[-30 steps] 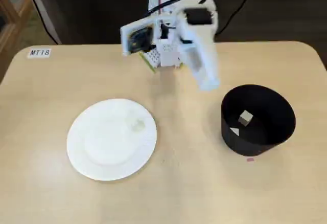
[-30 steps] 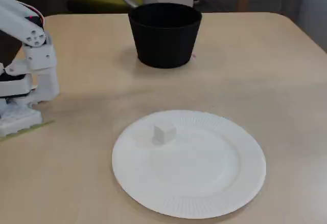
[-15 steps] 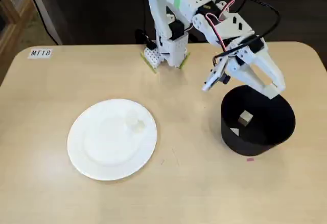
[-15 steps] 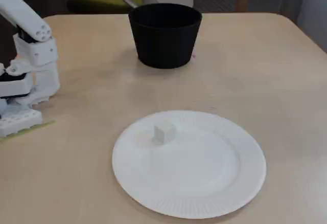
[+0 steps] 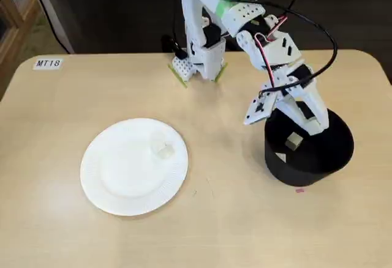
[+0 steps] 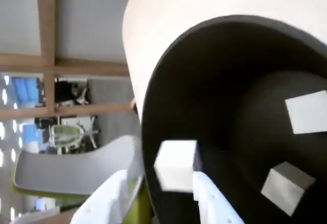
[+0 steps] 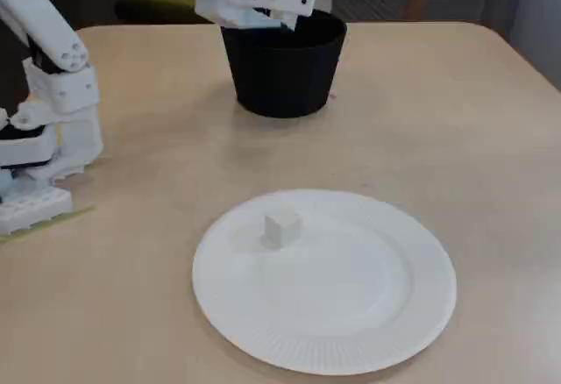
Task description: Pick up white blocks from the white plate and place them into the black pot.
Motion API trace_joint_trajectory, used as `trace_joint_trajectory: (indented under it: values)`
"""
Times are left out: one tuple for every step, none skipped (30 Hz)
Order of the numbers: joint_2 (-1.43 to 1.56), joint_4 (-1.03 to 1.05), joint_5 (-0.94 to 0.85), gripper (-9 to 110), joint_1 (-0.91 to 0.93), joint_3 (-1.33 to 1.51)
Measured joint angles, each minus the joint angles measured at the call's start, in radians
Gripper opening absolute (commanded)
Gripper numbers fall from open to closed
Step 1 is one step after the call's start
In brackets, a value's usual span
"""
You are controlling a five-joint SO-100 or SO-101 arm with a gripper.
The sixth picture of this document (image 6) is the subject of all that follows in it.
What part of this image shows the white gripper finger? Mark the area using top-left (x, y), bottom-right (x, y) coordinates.
top-left (192, 170), bottom-right (246, 224)
top-left (70, 169), bottom-right (133, 224)

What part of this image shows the white cube block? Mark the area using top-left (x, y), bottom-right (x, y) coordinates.
top-left (153, 139), bottom-right (202, 193)
top-left (260, 161), bottom-right (317, 217)
top-left (284, 90), bottom-right (327, 135)

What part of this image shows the black round pot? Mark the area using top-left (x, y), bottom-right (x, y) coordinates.
top-left (141, 15), bottom-right (327, 224)

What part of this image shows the grey green office chair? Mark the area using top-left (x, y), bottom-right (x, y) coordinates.
top-left (11, 134), bottom-right (155, 224)

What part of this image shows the white mesh office chair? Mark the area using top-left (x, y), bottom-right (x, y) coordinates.
top-left (48, 116), bottom-right (101, 155)

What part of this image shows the black office chair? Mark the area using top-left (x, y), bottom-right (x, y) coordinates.
top-left (54, 79), bottom-right (90, 106)

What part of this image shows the wooden partition frame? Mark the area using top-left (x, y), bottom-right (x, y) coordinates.
top-left (0, 0), bottom-right (137, 119)

